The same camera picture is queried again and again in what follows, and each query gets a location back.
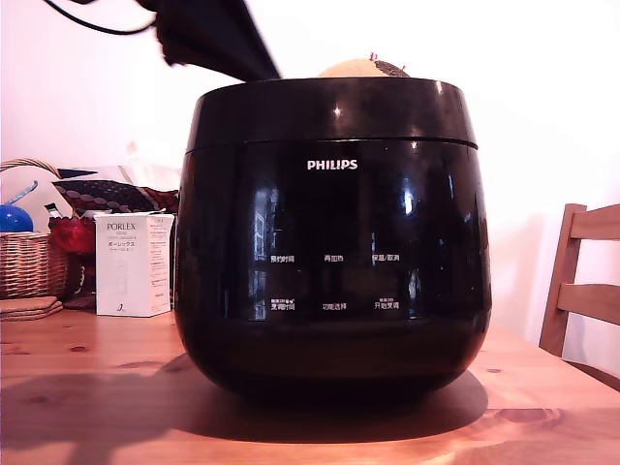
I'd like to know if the wooden chair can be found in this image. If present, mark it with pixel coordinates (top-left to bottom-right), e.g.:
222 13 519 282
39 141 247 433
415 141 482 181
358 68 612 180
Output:
538 202 620 380

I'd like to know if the black rice cooker lid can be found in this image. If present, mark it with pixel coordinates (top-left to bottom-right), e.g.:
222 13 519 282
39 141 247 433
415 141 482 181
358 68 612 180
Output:
182 76 481 157

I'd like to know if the wicker basket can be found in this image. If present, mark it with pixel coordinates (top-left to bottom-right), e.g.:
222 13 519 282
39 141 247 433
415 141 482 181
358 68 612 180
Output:
0 157 71 301

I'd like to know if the red glass bowl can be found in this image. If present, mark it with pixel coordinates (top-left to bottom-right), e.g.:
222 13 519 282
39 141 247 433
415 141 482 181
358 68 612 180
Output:
47 216 97 297

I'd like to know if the black Philips rice cooker body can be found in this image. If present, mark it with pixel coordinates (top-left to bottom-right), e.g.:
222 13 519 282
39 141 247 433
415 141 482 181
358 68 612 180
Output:
174 139 493 396

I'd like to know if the white paper bag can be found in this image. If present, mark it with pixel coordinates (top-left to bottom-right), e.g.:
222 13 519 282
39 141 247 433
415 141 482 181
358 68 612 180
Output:
118 139 183 183

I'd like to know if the blue ribbon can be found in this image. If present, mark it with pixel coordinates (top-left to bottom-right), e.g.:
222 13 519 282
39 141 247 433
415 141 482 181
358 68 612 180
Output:
5 179 40 205

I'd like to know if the white Porlex box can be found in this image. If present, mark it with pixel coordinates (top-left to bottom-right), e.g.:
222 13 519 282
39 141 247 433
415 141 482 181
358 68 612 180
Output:
94 210 176 319

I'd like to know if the stack of cork coasters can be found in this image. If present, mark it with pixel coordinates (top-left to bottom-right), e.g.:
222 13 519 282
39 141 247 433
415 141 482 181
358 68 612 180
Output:
0 297 65 323

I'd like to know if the blue ball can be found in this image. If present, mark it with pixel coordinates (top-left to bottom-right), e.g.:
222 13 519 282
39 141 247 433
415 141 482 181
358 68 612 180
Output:
0 203 35 233

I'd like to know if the black cable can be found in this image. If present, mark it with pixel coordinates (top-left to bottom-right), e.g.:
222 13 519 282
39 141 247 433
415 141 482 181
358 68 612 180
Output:
42 0 159 37

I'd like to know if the cork globe on metal stand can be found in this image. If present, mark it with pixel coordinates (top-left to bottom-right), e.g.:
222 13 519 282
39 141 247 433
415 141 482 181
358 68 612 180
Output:
317 50 413 80

